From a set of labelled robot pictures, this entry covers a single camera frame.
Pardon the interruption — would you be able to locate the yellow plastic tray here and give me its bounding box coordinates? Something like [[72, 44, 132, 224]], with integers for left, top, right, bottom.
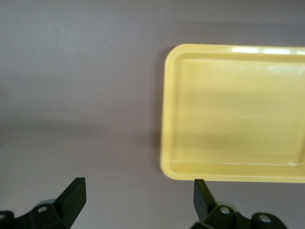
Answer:
[[159, 43, 305, 184]]

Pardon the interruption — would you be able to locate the brown table cover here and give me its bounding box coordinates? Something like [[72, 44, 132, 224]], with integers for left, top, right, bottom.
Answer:
[[0, 0, 305, 229]]

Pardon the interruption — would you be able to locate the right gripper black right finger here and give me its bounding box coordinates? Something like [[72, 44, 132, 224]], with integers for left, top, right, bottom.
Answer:
[[190, 178, 286, 229]]

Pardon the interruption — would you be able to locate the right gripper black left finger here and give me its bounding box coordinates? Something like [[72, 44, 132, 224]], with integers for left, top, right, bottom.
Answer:
[[0, 177, 86, 229]]

